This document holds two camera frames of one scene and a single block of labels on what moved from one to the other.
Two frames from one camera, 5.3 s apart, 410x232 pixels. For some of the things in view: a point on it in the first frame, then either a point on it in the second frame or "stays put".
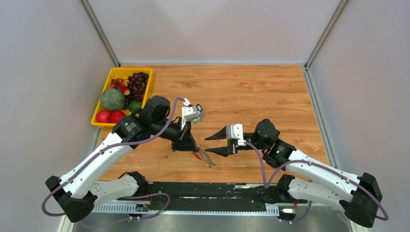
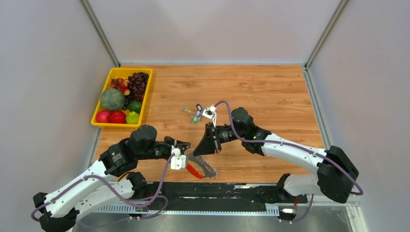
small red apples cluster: x=121 y=84 stays put
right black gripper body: x=236 y=147 to x=219 y=134
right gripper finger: x=221 y=134 to x=203 y=147
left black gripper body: x=173 y=132 to x=162 y=150
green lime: x=135 y=106 stays put
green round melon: x=112 y=99 stays put
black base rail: x=209 y=196 stays put
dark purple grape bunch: x=137 y=81 stays put
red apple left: x=103 y=116 stays put
